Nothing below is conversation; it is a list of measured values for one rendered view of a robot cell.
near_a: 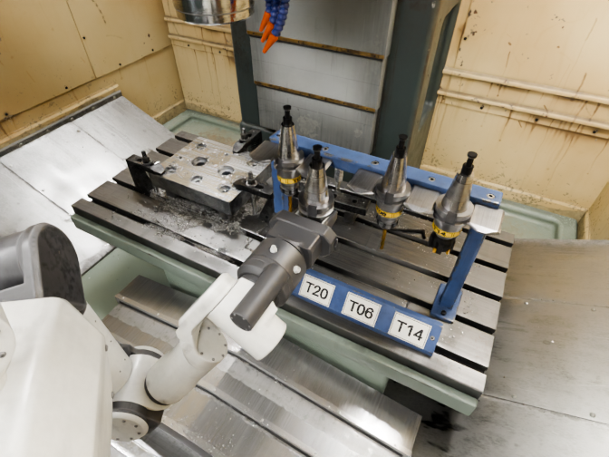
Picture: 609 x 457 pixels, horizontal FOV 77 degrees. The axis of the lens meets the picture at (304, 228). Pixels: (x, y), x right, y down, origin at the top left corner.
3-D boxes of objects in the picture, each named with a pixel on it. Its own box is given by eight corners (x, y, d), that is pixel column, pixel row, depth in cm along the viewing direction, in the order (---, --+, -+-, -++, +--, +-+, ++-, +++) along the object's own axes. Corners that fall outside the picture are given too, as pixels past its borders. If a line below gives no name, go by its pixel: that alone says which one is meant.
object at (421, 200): (430, 218, 66) (431, 215, 66) (401, 209, 68) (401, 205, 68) (440, 196, 71) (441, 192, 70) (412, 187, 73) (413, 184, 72)
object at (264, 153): (267, 166, 78) (267, 162, 77) (246, 159, 79) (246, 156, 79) (285, 150, 82) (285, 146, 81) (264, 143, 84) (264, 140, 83)
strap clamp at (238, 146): (242, 178, 126) (236, 138, 115) (234, 175, 127) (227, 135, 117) (264, 158, 134) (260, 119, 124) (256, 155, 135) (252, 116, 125)
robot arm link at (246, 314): (285, 308, 64) (247, 365, 57) (237, 265, 63) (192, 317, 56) (322, 287, 55) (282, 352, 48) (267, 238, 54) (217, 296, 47)
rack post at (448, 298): (452, 325, 87) (499, 229, 66) (429, 315, 88) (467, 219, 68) (462, 293, 93) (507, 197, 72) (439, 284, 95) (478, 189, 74)
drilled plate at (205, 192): (231, 216, 107) (228, 202, 103) (153, 185, 117) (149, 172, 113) (275, 172, 121) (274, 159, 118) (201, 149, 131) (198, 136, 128)
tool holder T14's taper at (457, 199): (469, 200, 67) (481, 168, 63) (466, 216, 64) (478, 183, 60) (443, 193, 69) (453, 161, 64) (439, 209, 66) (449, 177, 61)
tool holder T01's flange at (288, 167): (310, 163, 80) (310, 153, 78) (290, 177, 76) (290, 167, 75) (286, 152, 82) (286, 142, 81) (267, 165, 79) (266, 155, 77)
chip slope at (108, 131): (80, 330, 117) (39, 276, 99) (-46, 253, 140) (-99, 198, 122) (246, 176, 174) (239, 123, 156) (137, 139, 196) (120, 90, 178)
